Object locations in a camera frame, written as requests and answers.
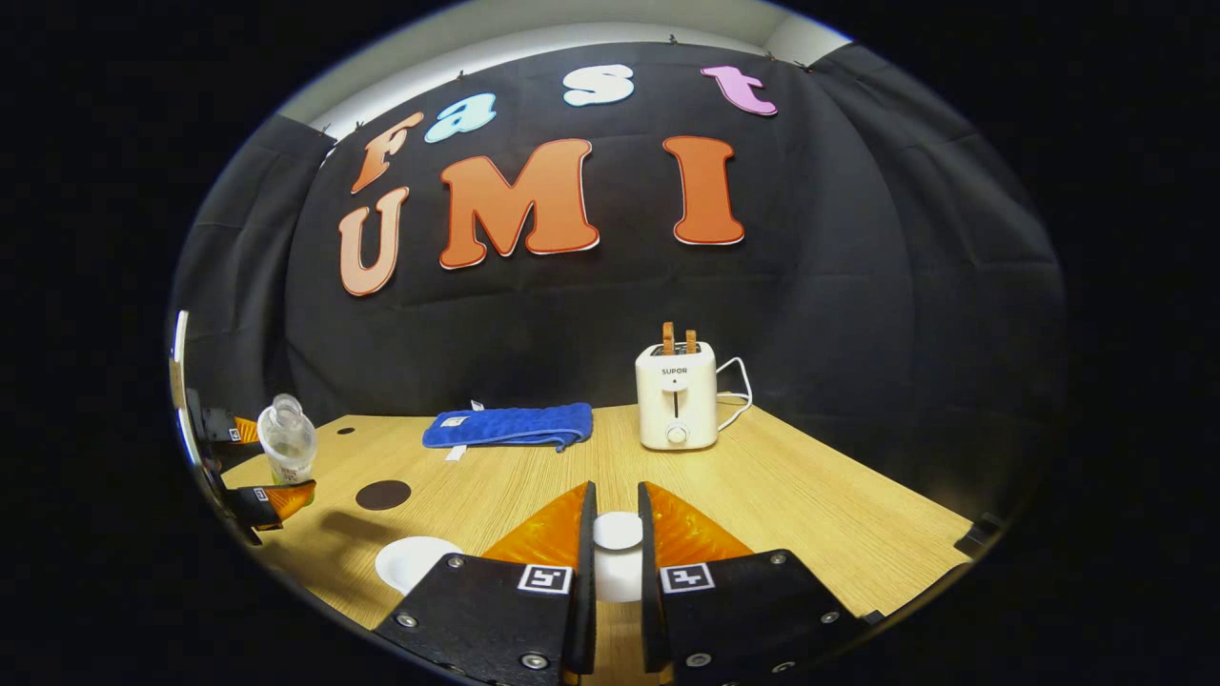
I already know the white toaster cable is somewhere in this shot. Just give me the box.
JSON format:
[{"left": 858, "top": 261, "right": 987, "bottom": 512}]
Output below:
[{"left": 715, "top": 357, "right": 754, "bottom": 432}]

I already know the clear water bottle green label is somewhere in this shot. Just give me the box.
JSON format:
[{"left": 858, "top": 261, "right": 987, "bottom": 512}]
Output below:
[{"left": 257, "top": 393, "right": 317, "bottom": 485}]

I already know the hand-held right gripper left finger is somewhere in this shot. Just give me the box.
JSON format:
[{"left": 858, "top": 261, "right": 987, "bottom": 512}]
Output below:
[{"left": 372, "top": 481, "right": 600, "bottom": 686}]

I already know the white teacup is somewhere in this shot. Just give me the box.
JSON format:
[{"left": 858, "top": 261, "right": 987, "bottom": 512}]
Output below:
[{"left": 375, "top": 536, "right": 464, "bottom": 597}]

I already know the cream toaster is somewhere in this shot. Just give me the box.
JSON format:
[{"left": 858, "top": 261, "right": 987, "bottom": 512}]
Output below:
[{"left": 636, "top": 341, "right": 719, "bottom": 452}]

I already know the white teacup lid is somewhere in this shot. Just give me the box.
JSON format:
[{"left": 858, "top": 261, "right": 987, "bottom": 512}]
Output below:
[{"left": 591, "top": 511, "right": 646, "bottom": 604}]

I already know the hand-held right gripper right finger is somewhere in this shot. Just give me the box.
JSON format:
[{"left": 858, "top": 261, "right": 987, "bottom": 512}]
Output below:
[{"left": 636, "top": 481, "right": 874, "bottom": 686}]

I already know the dark brown round coaster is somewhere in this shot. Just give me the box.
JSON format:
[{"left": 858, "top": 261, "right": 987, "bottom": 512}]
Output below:
[{"left": 356, "top": 479, "right": 413, "bottom": 512}]

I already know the blue towel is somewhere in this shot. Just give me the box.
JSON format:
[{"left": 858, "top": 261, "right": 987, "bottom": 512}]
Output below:
[{"left": 422, "top": 400, "right": 594, "bottom": 463}]

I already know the black backdrop cloth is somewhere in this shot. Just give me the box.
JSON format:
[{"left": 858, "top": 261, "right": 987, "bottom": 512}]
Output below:
[{"left": 170, "top": 40, "right": 1067, "bottom": 520}]

